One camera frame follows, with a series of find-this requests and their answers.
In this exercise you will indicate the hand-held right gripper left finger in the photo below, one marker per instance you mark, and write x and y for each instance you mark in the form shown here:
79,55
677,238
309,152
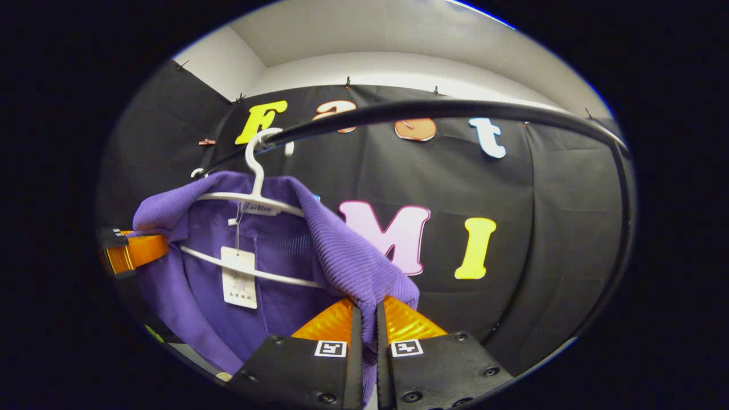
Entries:
356,353

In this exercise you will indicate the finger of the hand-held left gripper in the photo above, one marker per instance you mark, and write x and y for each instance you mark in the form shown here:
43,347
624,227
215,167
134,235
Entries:
139,250

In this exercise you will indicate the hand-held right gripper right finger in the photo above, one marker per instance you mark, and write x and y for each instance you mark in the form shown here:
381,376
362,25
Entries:
381,364

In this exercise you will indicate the purple ribbed jacket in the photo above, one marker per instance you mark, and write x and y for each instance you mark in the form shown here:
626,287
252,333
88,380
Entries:
342,256

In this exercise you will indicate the white plastic clothes hanger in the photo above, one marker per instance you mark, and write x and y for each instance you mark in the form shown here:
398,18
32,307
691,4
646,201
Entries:
257,171
195,171

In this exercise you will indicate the black metal clothes rack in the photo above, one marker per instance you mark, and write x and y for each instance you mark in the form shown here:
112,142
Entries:
455,106

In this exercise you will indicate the bright green cloth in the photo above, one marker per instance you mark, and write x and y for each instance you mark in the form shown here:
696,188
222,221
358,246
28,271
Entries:
155,334

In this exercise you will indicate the black backdrop cloth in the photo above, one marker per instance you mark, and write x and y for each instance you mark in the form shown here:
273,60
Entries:
558,228

